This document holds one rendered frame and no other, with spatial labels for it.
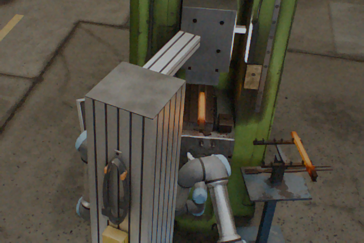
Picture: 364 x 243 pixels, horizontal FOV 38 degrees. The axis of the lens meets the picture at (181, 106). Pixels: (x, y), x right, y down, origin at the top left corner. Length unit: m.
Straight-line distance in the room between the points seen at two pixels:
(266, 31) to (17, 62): 3.33
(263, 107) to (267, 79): 0.22
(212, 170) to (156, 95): 0.92
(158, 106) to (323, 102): 3.97
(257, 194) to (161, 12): 1.26
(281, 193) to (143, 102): 1.87
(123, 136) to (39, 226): 2.40
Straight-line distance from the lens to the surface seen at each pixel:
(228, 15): 2.94
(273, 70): 3.31
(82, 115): 3.13
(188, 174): 2.55
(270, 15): 3.12
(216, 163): 2.57
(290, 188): 3.46
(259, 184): 3.43
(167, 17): 3.12
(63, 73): 5.61
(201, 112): 3.37
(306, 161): 3.26
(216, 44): 3.03
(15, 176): 4.45
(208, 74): 3.13
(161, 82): 1.78
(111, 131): 1.74
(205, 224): 3.90
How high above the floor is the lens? 3.01
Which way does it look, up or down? 36 degrees down
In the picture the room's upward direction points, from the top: 5 degrees clockwise
